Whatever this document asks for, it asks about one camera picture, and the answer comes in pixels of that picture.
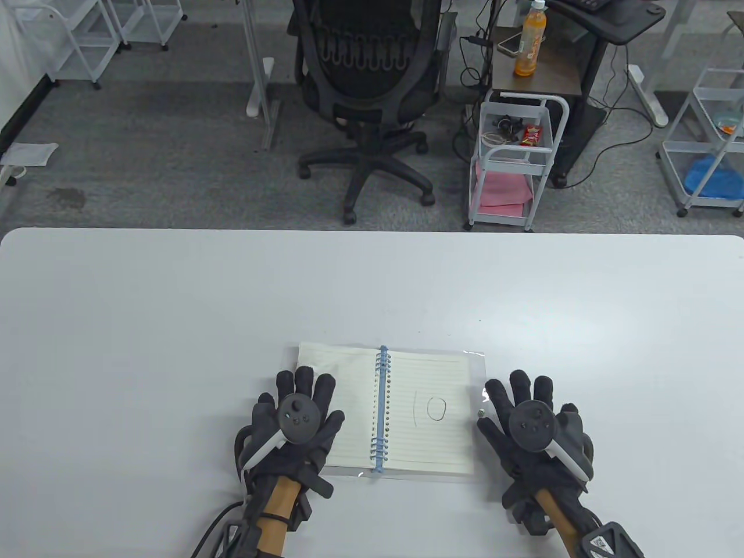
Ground person's left hand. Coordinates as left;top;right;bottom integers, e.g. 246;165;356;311
235;366;345;499

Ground person's right hand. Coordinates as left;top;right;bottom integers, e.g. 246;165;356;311
477;370;595;506

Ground blue spiral lined notebook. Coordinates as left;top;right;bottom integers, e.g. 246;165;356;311
288;342;488;478

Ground person's right forearm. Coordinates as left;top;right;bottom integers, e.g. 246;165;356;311
532;488;588;558

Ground person's left forearm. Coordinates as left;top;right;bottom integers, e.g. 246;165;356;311
256;477;306;558

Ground grey white handheld controller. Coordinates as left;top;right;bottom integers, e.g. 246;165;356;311
241;394;319;468
509;400;589;478

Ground pink cloth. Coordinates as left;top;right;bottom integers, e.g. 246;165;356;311
474;163;534;209

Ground small white rolling cart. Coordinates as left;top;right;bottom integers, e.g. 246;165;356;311
468;92;570;233

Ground black computer tower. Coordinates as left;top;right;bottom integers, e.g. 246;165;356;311
552;102;608;189

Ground blue cloth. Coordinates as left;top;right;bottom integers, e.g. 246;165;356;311
683;154;744;198

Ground brown side table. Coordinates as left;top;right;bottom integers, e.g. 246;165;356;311
491;23;608;99

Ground white desk leg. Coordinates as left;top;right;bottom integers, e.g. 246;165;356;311
241;0;282;152
628;0;695;127

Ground black mesh office chair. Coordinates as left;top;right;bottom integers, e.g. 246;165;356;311
289;0;448;226

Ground orange drink bottle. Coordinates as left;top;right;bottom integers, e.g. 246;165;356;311
514;0;548;77

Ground white cloth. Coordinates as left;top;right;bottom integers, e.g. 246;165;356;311
0;142;60;168

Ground black desk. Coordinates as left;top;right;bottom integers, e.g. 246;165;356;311
546;0;666;44

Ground black glove cable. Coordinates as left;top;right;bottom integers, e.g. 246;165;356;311
189;503;245;558

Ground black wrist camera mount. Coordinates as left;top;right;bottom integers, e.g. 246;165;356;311
221;517;262;558
575;522;646;558

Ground tangled thin cables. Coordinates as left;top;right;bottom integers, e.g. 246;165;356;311
481;115;524;146

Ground black power cable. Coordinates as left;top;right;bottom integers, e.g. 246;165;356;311
558;44;654;189

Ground white wire cart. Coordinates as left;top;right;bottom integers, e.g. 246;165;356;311
657;12;744;219

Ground black floor cable bundle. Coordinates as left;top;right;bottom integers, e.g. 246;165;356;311
452;0;503;166

